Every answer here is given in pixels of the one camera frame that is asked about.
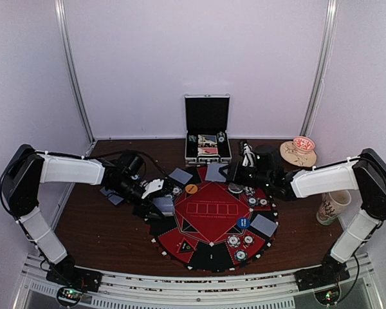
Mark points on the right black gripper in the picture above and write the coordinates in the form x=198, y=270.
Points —
x=234, y=177

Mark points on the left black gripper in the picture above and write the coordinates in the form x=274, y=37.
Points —
x=143, y=210

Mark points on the blue checkered card deck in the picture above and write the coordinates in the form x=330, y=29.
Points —
x=165, y=204

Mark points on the card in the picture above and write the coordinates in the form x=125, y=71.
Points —
x=213, y=174
x=180, y=176
x=264, y=225

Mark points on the blue chip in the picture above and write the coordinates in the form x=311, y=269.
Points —
x=240, y=255

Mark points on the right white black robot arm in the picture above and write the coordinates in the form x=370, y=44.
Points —
x=365, y=173

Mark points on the chip stack under right arm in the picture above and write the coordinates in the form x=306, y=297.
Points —
x=332, y=205

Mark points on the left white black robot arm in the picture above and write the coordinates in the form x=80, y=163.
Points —
x=27, y=180

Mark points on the clear dealer button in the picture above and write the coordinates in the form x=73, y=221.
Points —
x=235, y=189

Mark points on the chip on seat five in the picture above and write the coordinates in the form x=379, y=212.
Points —
x=176, y=191

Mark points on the blue small blind button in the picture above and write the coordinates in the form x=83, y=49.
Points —
x=243, y=223

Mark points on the yellow big blind button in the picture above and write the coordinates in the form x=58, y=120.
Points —
x=191, y=189

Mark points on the chips in case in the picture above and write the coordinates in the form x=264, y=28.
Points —
x=221, y=137

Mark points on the card decks in case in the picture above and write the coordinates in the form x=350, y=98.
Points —
x=207, y=145

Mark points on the aluminium poker case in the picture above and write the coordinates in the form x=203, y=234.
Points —
x=206, y=115

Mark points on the round wooden board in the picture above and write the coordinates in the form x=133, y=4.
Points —
x=294, y=157

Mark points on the round red black poker mat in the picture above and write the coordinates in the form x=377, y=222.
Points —
x=195, y=236

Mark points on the red white patterned bowl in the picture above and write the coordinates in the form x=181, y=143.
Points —
x=304, y=144

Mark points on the white chip stack near ten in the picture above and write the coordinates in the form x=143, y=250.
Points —
x=233, y=241

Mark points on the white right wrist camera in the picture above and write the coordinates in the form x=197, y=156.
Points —
x=246, y=151

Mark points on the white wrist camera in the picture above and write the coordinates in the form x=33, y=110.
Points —
x=152, y=186
x=246, y=151

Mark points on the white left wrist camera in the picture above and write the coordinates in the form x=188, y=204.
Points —
x=152, y=186

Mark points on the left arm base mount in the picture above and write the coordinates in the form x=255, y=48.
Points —
x=78, y=278

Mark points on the aluminium front rail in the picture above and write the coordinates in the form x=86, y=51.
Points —
x=269, y=290

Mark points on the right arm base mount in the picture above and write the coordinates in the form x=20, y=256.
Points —
x=329, y=272

